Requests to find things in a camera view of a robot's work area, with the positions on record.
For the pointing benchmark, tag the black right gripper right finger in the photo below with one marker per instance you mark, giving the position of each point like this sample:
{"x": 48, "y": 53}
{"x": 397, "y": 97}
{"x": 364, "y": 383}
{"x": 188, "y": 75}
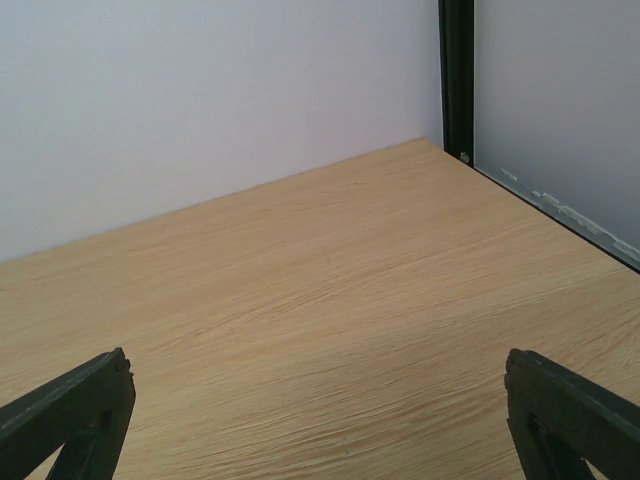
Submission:
{"x": 565, "y": 426}

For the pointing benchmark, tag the black right frame post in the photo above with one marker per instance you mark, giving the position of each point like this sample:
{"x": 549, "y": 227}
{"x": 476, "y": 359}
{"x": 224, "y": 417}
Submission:
{"x": 457, "y": 48}

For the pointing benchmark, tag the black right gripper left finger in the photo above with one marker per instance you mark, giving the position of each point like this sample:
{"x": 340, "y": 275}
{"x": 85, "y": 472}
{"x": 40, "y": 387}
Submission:
{"x": 81, "y": 416}

